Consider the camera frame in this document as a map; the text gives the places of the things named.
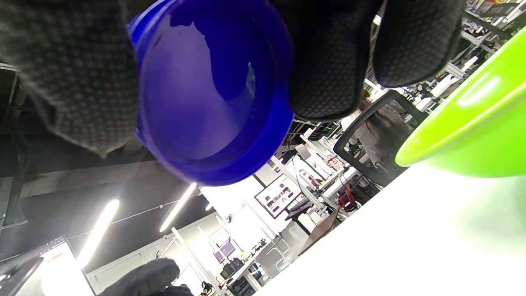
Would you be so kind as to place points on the wall display board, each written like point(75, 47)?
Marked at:
point(278, 196)

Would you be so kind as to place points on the black mesh office chair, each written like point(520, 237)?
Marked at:
point(349, 144)

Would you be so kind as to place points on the blue dome dice cup cover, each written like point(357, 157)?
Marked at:
point(213, 102)

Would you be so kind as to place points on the person's left hand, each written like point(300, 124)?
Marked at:
point(144, 279)

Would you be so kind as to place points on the person's right hand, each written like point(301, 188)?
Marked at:
point(74, 74)

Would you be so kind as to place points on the lime green plastic bowl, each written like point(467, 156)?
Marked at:
point(472, 123)

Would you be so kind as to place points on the long ceiling light tube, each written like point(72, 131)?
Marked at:
point(178, 207)
point(98, 230)

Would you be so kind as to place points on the brown top side table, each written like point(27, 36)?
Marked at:
point(322, 230)

